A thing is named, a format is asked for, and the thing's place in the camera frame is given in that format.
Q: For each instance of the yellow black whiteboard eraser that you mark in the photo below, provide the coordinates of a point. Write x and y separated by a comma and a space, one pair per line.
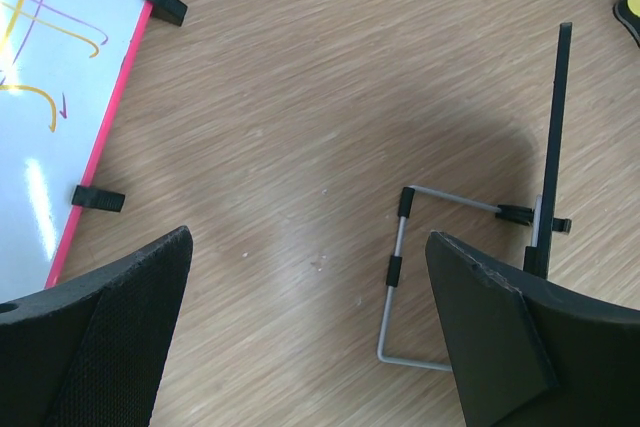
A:
627, 12

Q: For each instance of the black whiteboard wire stand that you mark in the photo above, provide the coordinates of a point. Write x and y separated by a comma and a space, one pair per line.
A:
394, 269

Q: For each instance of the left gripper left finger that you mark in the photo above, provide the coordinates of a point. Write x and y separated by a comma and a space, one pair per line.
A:
92, 351

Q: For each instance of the pink framed whiteboard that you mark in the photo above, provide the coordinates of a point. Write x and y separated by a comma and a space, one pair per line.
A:
64, 68

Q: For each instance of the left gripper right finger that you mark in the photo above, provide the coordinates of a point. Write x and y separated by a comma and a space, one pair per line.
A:
527, 352

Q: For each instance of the black framed whiteboard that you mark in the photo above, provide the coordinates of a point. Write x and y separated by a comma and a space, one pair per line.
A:
537, 255

